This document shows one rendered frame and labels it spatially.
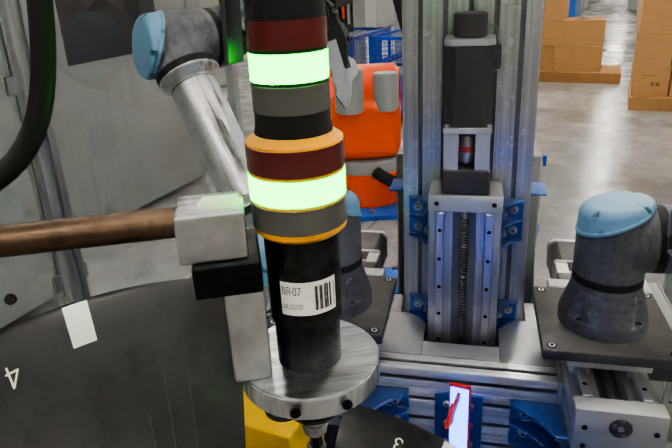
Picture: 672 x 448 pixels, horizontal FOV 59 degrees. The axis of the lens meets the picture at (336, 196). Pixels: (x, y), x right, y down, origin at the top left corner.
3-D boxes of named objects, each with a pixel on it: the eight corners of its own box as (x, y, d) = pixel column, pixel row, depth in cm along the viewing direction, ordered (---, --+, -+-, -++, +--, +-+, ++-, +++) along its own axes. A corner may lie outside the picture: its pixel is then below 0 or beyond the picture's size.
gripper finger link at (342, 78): (376, 94, 84) (352, 31, 82) (360, 103, 79) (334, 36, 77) (358, 101, 86) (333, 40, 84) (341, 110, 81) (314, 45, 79)
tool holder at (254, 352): (200, 441, 26) (168, 239, 23) (203, 350, 33) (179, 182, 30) (396, 408, 28) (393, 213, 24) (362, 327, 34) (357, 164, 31)
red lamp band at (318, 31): (249, 54, 23) (245, 21, 23) (245, 45, 26) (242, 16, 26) (334, 48, 24) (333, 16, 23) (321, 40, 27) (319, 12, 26)
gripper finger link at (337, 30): (360, 62, 79) (335, -2, 77) (356, 64, 77) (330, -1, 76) (331, 75, 81) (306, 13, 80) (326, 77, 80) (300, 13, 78)
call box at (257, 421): (200, 465, 89) (190, 407, 85) (237, 421, 97) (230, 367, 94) (294, 498, 82) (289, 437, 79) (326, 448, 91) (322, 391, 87)
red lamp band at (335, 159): (249, 185, 24) (246, 156, 24) (245, 156, 28) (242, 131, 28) (354, 174, 25) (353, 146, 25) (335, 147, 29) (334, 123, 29)
